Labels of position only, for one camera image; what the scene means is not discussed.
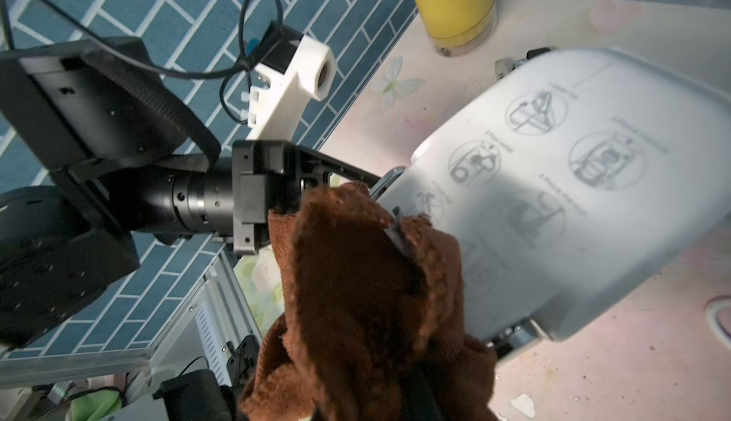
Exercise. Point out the white coffee machine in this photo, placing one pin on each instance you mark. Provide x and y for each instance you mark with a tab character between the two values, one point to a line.
569	183

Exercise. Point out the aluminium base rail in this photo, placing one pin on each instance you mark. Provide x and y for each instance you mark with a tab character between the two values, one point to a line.
189	372

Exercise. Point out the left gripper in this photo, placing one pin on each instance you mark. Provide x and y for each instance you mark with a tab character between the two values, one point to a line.
272	176

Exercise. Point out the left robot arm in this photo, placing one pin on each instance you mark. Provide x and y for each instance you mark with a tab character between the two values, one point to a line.
125	156

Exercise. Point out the brown cloth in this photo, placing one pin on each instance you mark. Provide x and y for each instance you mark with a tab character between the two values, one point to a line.
373	326

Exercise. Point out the yellow pen cup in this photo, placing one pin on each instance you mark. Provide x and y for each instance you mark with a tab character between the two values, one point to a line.
458	27

